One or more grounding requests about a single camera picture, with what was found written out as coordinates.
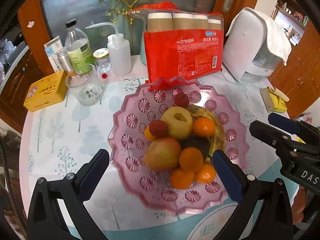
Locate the spotted yellow banana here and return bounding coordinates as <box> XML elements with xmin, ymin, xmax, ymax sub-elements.
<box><xmin>186</xmin><ymin>105</ymin><xmax>226</xmax><ymax>162</ymax></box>

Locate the large orange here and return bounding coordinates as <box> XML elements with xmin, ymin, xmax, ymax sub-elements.
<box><xmin>179</xmin><ymin>147</ymin><xmax>203</xmax><ymax>172</ymax></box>
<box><xmin>192</xmin><ymin>117</ymin><xmax>215</xmax><ymax>138</ymax></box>

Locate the orange mandarin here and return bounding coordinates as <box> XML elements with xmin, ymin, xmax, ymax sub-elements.
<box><xmin>170</xmin><ymin>168</ymin><xmax>195</xmax><ymax>190</ymax></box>

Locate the red hawthorn fruit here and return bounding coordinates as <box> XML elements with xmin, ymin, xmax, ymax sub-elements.
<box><xmin>149</xmin><ymin>120</ymin><xmax>168</xmax><ymax>138</ymax></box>
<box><xmin>174</xmin><ymin>93</ymin><xmax>189</xmax><ymax>108</ymax></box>

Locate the red yellow apple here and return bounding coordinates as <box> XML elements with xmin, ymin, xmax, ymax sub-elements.
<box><xmin>143</xmin><ymin>137</ymin><xmax>182</xmax><ymax>172</ymax></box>

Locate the small yellow-orange mandarin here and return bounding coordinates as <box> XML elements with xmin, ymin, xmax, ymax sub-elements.
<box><xmin>144</xmin><ymin>126</ymin><xmax>156</xmax><ymax>142</ymax></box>

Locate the operator right hand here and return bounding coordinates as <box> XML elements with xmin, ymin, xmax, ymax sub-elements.
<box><xmin>291</xmin><ymin>186</ymin><xmax>306</xmax><ymax>224</ymax></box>

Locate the yellow sponge pack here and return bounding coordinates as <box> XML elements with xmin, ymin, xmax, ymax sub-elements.
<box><xmin>260</xmin><ymin>87</ymin><xmax>290</xmax><ymax>113</ymax></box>

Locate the wooden cabinet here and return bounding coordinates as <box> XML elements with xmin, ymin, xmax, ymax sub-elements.
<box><xmin>268</xmin><ymin>21</ymin><xmax>319</xmax><ymax>119</ymax></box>

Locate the dark avocado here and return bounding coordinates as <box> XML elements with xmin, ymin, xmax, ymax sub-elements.
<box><xmin>180</xmin><ymin>137</ymin><xmax>210</xmax><ymax>159</ymax></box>

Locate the tree print tablecloth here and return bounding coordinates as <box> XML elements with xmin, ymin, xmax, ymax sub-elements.
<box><xmin>18</xmin><ymin>55</ymin><xmax>304</xmax><ymax>240</ymax></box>

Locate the white appliance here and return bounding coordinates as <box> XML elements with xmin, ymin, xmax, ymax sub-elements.
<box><xmin>222</xmin><ymin>11</ymin><xmax>282</xmax><ymax>83</ymax></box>

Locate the white towel on appliance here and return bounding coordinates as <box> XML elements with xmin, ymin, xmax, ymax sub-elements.
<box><xmin>225</xmin><ymin>7</ymin><xmax>292</xmax><ymax>65</ymax></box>

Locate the yellow pear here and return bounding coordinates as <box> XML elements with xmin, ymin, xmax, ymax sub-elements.
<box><xmin>161</xmin><ymin>106</ymin><xmax>193</xmax><ymax>140</ymax></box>

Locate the pink glass fruit bowl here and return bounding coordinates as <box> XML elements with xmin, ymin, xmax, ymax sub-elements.
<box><xmin>108</xmin><ymin>77</ymin><xmax>249</xmax><ymax>215</ymax></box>

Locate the yellow box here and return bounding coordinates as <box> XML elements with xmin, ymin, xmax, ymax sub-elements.
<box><xmin>23</xmin><ymin>70</ymin><xmax>68</xmax><ymax>112</ymax></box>

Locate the red paper cup package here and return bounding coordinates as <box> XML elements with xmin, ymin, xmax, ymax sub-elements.
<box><xmin>128</xmin><ymin>2</ymin><xmax>224</xmax><ymax>83</ymax></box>

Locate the clear drinking glass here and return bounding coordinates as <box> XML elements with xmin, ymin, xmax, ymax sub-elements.
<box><xmin>65</xmin><ymin>64</ymin><xmax>103</xmax><ymax>107</ymax></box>

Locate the small metal can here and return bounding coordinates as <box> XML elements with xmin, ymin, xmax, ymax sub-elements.
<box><xmin>55</xmin><ymin>47</ymin><xmax>73</xmax><ymax>73</ymax></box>

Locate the small glass jar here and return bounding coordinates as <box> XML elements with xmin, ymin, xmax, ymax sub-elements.
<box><xmin>93</xmin><ymin>48</ymin><xmax>111</xmax><ymax>73</ymax></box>

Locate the white blue carton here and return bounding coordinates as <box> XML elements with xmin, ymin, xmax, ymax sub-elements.
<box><xmin>43</xmin><ymin>36</ymin><xmax>63</xmax><ymax>72</ymax></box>

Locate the clear bottle green label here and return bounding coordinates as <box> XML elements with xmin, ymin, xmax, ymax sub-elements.
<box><xmin>65</xmin><ymin>19</ymin><xmax>94</xmax><ymax>74</ymax></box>

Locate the white squeeze wash bottle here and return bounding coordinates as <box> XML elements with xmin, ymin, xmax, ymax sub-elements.
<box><xmin>86</xmin><ymin>22</ymin><xmax>132</xmax><ymax>76</ymax></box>

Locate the glass door gold ornament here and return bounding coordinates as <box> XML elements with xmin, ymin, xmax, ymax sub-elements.
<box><xmin>17</xmin><ymin>0</ymin><xmax>268</xmax><ymax>75</ymax></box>

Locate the black cable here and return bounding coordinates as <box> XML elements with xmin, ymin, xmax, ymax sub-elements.
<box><xmin>0</xmin><ymin>134</ymin><xmax>27</xmax><ymax>230</ymax></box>

